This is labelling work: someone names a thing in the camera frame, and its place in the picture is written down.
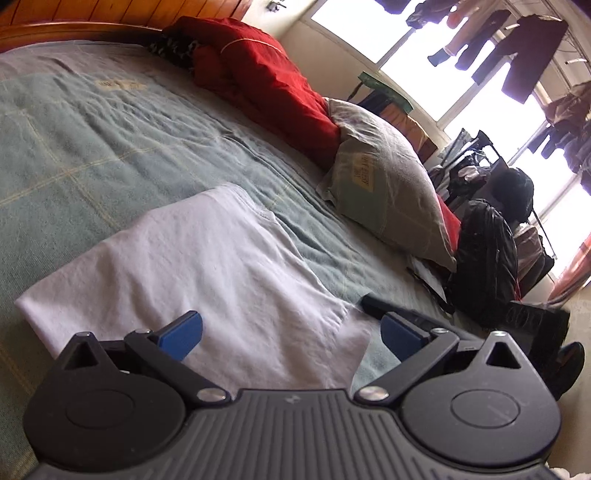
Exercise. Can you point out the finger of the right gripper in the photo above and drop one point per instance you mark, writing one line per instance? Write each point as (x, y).
(375, 307)

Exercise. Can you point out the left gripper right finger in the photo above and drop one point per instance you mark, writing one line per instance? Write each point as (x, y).
(422, 354)

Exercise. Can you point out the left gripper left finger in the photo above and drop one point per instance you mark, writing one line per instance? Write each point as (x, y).
(162, 352)

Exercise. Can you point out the white printed long-sleeve shirt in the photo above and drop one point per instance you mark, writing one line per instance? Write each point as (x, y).
(269, 323)

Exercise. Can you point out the clothes rack with garments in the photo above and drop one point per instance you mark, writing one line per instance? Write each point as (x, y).
(471, 168)

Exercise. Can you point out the black backpack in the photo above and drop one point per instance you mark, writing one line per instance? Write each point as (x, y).
(485, 281)

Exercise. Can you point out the grey green pillow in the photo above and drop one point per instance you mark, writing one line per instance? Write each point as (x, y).
(378, 181)

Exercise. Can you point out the right orange curtain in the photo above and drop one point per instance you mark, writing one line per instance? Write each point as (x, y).
(574, 277)

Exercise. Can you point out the items on window sill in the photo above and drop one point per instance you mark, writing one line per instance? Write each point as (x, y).
(387, 103)

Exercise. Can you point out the green plaid bed blanket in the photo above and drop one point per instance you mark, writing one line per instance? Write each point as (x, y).
(93, 135)

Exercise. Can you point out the hanging laundry at window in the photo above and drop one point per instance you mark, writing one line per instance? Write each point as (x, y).
(449, 100)

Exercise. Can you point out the red quilt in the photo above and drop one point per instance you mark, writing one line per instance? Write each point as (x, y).
(250, 70)

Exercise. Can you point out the wooden headboard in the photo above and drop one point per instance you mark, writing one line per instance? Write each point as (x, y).
(26, 22)

